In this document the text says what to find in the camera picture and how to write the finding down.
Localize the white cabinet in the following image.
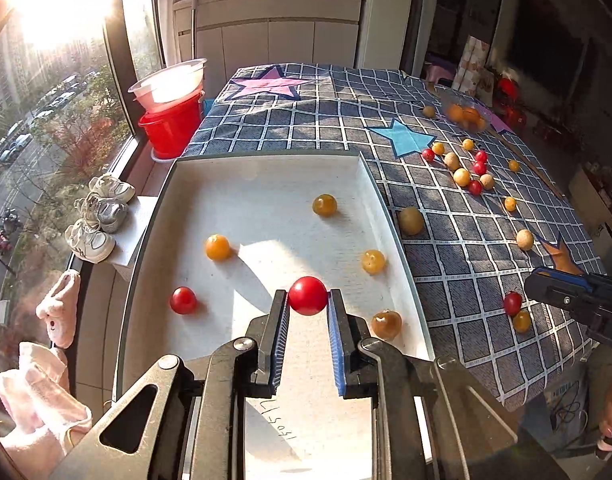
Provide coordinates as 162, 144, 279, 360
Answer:
173, 0, 367, 96

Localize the clear glass bowl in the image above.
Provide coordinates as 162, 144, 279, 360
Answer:
442, 96, 491, 134

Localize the clear plastic basin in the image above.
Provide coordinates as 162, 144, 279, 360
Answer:
128, 58, 208, 111

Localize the white low box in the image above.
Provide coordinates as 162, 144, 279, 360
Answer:
110, 195, 159, 267

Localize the white sneaker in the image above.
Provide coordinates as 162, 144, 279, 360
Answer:
64, 220, 116, 264
88, 175, 136, 204
74, 194, 129, 234

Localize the black television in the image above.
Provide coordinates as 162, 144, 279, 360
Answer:
511, 0, 594, 111

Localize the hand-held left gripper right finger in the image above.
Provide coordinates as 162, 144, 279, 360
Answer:
327, 289, 569, 480

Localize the grey checked star blanket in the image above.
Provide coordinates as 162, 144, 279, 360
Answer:
183, 62, 607, 406

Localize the red plastic bucket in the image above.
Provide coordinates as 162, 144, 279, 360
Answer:
138, 94, 205, 159

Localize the pink towel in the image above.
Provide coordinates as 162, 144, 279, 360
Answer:
0, 342, 94, 457

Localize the white shallow tray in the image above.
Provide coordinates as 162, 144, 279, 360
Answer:
113, 149, 437, 480

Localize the pink plush slipper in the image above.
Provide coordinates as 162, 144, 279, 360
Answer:
36, 270, 82, 349

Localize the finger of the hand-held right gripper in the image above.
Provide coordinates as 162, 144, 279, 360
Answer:
533, 267, 607, 291
524, 272, 604, 323

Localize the long wooden stick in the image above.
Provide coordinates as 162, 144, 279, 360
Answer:
486, 125, 566, 200

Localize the red plastic stool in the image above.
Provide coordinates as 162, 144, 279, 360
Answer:
496, 77, 528, 128

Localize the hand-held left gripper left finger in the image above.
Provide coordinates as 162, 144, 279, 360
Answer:
48, 290, 291, 480

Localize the beige low cabinet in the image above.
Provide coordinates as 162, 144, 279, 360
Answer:
568, 162, 612, 231

